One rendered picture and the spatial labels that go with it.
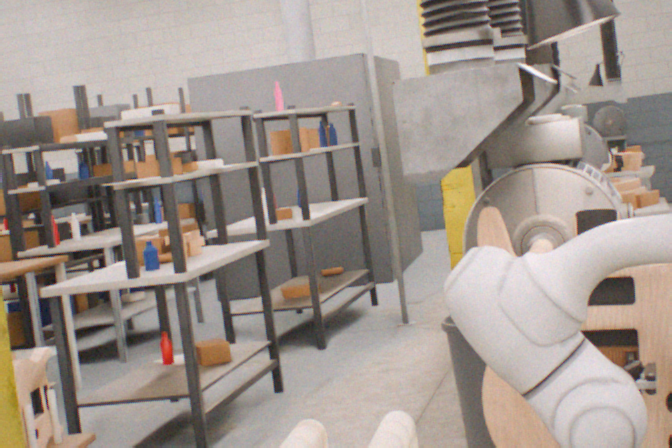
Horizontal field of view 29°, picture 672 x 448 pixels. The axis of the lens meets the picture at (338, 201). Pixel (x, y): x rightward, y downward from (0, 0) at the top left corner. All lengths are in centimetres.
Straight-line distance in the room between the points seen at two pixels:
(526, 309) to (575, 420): 13
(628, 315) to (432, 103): 41
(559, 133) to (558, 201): 11
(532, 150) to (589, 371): 66
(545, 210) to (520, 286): 56
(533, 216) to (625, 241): 56
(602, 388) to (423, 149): 46
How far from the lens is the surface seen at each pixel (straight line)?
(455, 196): 930
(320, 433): 120
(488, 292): 151
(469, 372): 481
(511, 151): 211
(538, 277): 150
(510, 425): 192
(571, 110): 537
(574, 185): 206
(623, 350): 189
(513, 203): 206
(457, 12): 193
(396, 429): 114
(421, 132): 178
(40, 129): 1153
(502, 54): 248
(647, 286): 188
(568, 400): 150
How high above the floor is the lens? 147
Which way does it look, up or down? 3 degrees down
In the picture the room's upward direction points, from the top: 8 degrees counter-clockwise
